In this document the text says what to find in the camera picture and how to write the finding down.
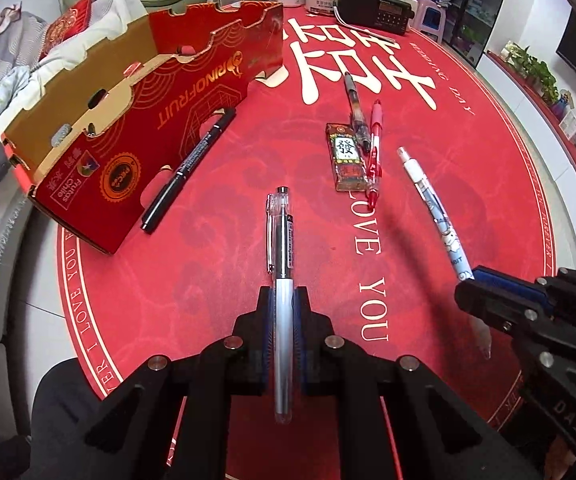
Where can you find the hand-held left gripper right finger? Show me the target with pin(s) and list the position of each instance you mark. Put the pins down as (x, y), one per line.
(299, 320)

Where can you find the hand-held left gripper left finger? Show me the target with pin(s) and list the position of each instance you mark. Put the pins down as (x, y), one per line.
(266, 320)

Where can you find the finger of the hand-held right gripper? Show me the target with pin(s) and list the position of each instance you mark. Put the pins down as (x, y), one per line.
(497, 305)
(507, 282)

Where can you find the silver pen with clear cap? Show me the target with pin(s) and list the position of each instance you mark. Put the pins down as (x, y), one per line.
(283, 240)

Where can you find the white patterned pen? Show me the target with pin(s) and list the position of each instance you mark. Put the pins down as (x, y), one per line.
(437, 210)

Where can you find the red cardboard fruit box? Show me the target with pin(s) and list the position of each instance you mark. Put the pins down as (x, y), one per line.
(118, 125)

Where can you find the red round printed table mat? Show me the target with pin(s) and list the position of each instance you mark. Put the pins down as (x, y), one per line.
(318, 240)

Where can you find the patterned red green lighter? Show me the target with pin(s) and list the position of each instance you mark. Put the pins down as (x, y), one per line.
(345, 155)

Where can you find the black marker pen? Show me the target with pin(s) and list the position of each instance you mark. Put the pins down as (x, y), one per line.
(188, 167)

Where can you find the red gel pen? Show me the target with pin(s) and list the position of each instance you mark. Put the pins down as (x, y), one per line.
(375, 160)

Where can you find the green potted plants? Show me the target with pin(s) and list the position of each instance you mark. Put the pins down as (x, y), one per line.
(532, 70)

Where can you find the clear black gel pen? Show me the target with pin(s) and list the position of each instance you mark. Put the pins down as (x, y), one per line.
(353, 105)

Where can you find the black glass cabinet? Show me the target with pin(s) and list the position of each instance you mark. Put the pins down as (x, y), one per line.
(477, 10)

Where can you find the pink plastic stool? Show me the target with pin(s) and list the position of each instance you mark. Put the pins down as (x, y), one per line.
(430, 17)

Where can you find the black radio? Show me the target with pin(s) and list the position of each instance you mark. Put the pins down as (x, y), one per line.
(367, 7)

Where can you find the white bed sheet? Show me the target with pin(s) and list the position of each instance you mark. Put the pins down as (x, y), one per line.
(103, 15)

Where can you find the red gold embroidered cushion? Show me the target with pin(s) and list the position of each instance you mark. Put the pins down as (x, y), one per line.
(65, 27)

